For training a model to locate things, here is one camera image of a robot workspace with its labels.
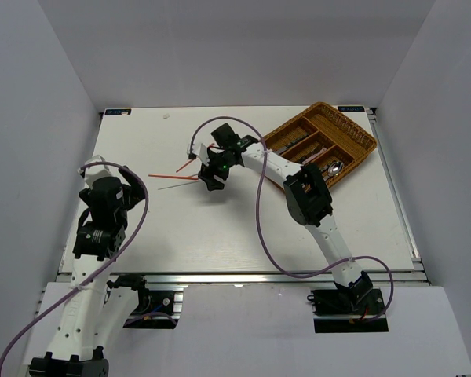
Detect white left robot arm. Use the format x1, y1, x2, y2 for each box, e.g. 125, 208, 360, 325
28, 162, 151, 376

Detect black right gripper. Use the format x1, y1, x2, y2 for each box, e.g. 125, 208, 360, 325
198, 148, 232, 192

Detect orange chopstick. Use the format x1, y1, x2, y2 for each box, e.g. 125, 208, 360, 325
175, 143, 215, 173
148, 174, 199, 181

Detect brown wicker cutlery tray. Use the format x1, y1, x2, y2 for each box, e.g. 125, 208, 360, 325
265, 102, 383, 192

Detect pink handle fork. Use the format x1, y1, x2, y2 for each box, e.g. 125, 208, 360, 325
299, 148, 327, 165

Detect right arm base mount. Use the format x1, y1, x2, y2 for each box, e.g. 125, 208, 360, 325
307, 289, 389, 334

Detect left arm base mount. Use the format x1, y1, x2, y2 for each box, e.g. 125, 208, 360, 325
107, 274, 179, 330

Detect lower silver metal chopstick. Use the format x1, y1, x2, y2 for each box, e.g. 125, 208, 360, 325
157, 181, 200, 191

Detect lower orange chopstick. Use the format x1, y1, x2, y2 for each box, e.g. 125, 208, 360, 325
148, 174, 199, 181

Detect blue corner label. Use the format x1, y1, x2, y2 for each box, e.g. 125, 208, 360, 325
338, 105, 366, 112
104, 108, 132, 116

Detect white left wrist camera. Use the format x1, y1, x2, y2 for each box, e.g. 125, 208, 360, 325
78, 155, 119, 189

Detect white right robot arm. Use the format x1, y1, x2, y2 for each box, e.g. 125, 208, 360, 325
188, 116, 373, 313

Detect pink handle knife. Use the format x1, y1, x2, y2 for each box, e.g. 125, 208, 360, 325
276, 135, 311, 156

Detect right blue corner label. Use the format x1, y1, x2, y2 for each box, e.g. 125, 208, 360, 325
338, 105, 366, 112

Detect upper orange chopstick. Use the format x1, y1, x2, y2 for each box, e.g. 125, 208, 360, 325
175, 143, 215, 173

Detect left blue corner label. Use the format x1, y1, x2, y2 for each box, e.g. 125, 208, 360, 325
104, 108, 132, 116

